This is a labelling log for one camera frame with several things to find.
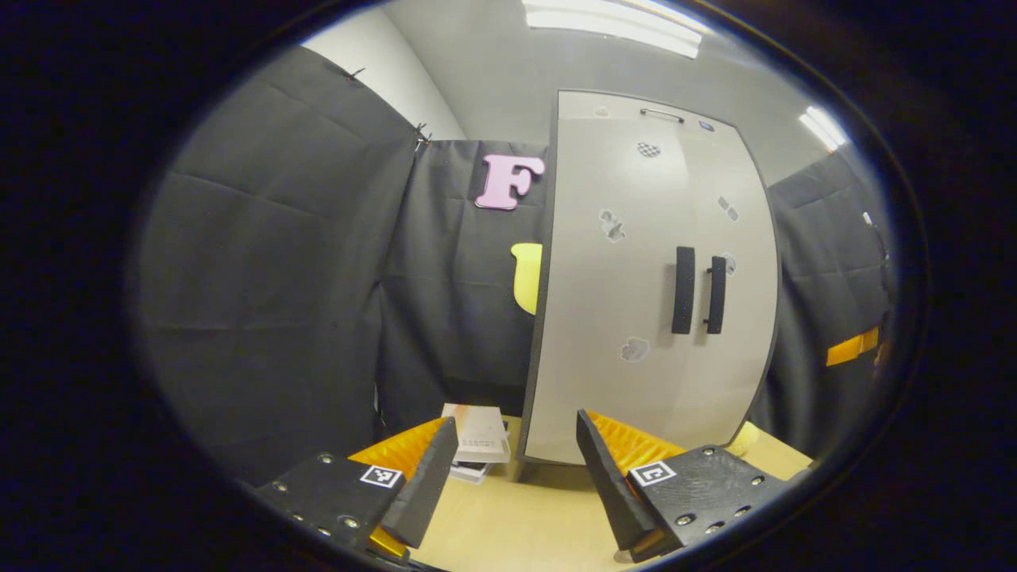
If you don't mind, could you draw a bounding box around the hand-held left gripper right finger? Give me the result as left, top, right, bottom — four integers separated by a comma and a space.
576, 409, 795, 563

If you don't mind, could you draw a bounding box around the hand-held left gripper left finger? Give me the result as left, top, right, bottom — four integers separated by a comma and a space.
256, 415, 459, 566

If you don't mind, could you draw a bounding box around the white cabinet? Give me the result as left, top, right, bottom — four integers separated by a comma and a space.
516, 89, 781, 466

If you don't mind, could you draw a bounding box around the stack of white booklets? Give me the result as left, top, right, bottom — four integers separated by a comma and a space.
441, 404, 512, 485

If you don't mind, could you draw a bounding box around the small ceiling light panel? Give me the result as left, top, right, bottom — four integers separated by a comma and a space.
799, 106, 849, 152

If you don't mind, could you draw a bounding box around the black backdrop cloth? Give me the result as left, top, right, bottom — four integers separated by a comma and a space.
131, 46, 895, 485

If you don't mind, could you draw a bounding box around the long ceiling light panel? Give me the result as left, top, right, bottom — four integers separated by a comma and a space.
522, 0, 704, 59

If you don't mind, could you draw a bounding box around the black right door handle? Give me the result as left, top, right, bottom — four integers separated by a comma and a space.
703, 256, 728, 334

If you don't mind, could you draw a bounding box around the black door handle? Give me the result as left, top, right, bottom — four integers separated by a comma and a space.
671, 246, 696, 334
703, 256, 728, 334

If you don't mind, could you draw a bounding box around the black left door handle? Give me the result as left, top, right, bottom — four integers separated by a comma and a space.
671, 246, 696, 334

